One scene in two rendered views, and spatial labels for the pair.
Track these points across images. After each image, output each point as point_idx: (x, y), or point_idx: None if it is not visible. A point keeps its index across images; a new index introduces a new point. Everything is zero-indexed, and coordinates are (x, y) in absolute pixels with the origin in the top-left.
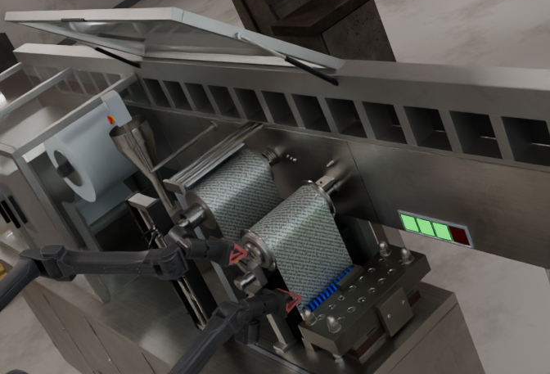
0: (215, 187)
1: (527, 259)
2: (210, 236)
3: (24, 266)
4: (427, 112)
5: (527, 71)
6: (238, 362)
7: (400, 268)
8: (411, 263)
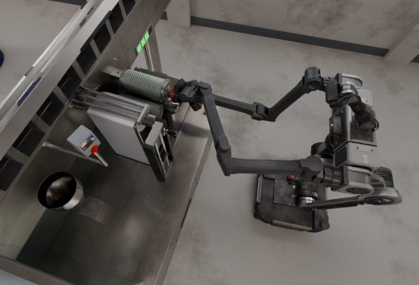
0: (135, 101)
1: (161, 14)
2: (175, 90)
3: (238, 159)
4: None
5: None
6: (186, 142)
7: (144, 72)
8: (141, 69)
